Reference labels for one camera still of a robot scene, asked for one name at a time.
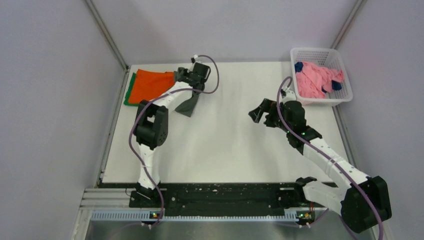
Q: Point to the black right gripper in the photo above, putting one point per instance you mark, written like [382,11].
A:
[267,106]

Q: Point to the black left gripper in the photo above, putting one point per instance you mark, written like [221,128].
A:
[186,72]

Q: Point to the grey t-shirt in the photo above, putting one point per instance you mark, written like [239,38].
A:
[187,107]

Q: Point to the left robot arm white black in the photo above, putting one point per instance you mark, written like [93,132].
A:
[151,124]

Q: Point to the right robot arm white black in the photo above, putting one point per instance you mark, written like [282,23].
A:
[361,201]

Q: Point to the pink crumpled t-shirt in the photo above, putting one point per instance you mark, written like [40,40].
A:
[311,81]

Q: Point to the folded orange t-shirt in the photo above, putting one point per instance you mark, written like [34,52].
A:
[149,85]

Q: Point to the white plastic laundry basket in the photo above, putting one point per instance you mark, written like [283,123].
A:
[319,76]

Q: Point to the folded green t-shirt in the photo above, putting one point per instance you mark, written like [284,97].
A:
[129,91]

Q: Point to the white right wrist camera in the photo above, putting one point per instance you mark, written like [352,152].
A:
[287,95]

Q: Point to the aluminium frame post left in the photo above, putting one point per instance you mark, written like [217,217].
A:
[104,31]

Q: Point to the aluminium frame post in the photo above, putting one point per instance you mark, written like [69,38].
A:
[355,11]
[104,31]

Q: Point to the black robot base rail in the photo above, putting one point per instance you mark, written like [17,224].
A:
[228,200]

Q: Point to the white slotted cable duct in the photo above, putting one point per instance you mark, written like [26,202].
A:
[198,217]

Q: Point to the aluminium frame post right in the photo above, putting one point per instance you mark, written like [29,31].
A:
[355,11]

